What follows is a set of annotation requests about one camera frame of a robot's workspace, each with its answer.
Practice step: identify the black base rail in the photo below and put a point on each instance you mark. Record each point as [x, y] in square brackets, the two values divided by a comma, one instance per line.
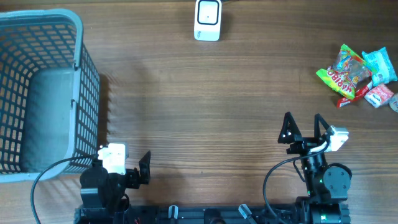
[217, 214]

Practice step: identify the green Haribo worms bag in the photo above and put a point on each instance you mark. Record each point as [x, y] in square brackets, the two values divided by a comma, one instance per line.
[347, 71]

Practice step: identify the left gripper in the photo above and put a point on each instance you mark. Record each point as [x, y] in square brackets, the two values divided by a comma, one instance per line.
[134, 180]

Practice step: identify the grey plastic shopping basket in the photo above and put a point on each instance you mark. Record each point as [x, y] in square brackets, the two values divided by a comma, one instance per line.
[50, 93]

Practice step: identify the white barcode scanner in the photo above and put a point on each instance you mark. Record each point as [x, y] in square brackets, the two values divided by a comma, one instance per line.
[207, 22]

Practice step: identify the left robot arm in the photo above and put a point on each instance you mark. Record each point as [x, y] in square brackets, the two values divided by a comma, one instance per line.
[104, 195]

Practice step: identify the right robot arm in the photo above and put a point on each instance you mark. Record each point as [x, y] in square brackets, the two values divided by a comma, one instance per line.
[327, 184]

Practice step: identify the mint wet wipes pack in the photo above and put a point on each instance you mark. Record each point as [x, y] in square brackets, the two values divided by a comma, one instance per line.
[381, 62]

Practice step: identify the red Nescafe stick sachet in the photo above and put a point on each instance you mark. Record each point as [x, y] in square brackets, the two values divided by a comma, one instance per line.
[359, 94]

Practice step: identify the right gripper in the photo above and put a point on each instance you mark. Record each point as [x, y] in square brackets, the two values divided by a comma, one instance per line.
[304, 143]

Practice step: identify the green lid jar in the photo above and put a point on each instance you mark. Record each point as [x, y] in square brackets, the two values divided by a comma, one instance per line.
[393, 103]

